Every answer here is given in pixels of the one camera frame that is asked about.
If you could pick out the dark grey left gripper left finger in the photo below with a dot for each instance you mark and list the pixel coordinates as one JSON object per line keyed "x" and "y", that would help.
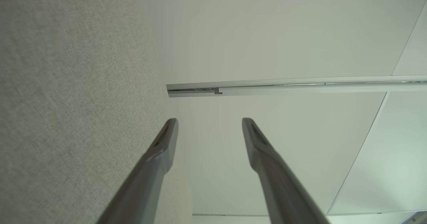
{"x": 146, "y": 184}

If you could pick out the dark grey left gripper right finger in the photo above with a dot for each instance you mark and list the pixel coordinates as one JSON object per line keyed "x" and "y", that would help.
{"x": 280, "y": 190}

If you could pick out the grey metal partition post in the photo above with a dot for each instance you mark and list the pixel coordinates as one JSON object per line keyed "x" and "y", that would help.
{"x": 300, "y": 87}

